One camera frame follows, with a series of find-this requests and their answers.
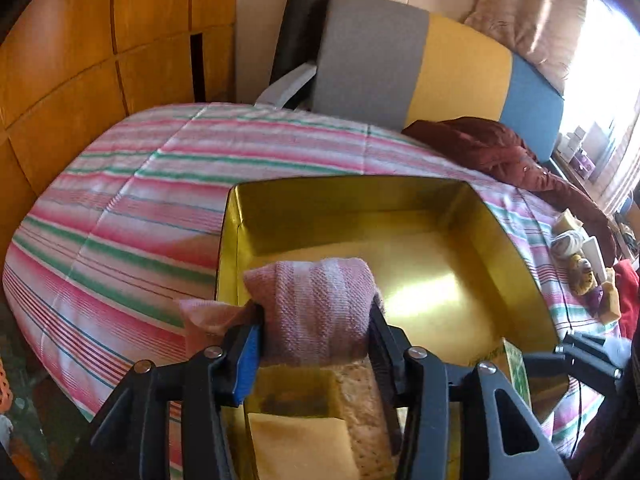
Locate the red cloth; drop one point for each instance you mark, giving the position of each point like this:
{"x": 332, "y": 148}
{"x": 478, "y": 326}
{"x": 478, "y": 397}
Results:
{"x": 629, "y": 285}

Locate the green printed packet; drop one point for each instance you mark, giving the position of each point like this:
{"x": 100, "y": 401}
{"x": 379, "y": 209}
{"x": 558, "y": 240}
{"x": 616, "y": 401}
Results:
{"x": 517, "y": 370}

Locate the brown textured cloth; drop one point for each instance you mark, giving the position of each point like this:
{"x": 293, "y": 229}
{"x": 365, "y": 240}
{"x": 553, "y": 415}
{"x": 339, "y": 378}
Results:
{"x": 367, "y": 410}

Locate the wooden wardrobe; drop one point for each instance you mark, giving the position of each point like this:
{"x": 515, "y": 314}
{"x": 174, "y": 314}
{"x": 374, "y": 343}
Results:
{"x": 90, "y": 60}

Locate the beige curtain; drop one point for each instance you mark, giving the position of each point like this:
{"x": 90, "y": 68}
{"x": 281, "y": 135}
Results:
{"x": 525, "y": 5}

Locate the yellow sponge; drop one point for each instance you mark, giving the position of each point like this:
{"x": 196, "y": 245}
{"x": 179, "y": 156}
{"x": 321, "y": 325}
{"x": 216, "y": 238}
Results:
{"x": 300, "y": 445}
{"x": 565, "y": 220}

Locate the yellow sponge on bed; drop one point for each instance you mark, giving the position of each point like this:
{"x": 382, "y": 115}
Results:
{"x": 565, "y": 220}

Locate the purple storage box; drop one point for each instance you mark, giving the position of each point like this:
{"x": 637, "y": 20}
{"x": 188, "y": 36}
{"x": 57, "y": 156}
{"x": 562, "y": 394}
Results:
{"x": 582, "y": 162}

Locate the grey chair armrest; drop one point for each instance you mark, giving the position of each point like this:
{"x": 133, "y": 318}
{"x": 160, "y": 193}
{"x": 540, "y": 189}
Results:
{"x": 287, "y": 85}

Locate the maroon jacket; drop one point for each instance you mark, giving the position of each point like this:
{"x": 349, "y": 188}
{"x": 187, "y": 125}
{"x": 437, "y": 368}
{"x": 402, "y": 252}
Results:
{"x": 490, "y": 150}

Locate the striped bed sheet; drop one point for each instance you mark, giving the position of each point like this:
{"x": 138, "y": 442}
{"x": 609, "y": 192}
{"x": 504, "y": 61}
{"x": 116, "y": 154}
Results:
{"x": 140, "y": 220}

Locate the pink towel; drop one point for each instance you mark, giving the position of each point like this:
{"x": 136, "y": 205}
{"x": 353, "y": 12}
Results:
{"x": 315, "y": 305}

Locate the white rectangular box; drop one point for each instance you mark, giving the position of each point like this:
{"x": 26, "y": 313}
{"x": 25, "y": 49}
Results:
{"x": 594, "y": 254}

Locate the white cosmetic boxes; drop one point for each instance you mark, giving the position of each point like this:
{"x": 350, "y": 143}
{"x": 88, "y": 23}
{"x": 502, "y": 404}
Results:
{"x": 575, "y": 137}

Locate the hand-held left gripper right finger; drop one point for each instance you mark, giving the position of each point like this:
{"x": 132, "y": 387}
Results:
{"x": 385, "y": 365}

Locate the yellow tiger plush toy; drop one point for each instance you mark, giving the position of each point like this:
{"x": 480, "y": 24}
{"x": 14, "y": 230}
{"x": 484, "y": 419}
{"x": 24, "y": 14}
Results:
{"x": 582, "y": 272}

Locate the black rolled mat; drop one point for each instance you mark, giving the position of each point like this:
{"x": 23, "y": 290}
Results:
{"x": 300, "y": 20}

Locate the orange basket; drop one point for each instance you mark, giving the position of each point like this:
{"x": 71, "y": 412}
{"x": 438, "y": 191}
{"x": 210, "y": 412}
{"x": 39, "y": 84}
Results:
{"x": 5, "y": 385}

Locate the grey yellow blue headboard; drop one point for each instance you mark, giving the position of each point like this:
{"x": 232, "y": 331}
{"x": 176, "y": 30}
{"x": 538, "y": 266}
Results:
{"x": 380, "y": 60}

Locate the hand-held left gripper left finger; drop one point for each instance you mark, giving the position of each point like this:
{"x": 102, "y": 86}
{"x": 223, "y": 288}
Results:
{"x": 247, "y": 365}

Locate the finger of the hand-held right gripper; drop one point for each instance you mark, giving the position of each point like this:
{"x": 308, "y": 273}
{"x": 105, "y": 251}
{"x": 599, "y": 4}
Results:
{"x": 592, "y": 360}

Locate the striped rolled sock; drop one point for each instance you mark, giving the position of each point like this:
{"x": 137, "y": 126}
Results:
{"x": 567, "y": 246}

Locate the golden metal box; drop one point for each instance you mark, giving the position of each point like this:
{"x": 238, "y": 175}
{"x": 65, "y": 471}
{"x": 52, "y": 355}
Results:
{"x": 425, "y": 270}

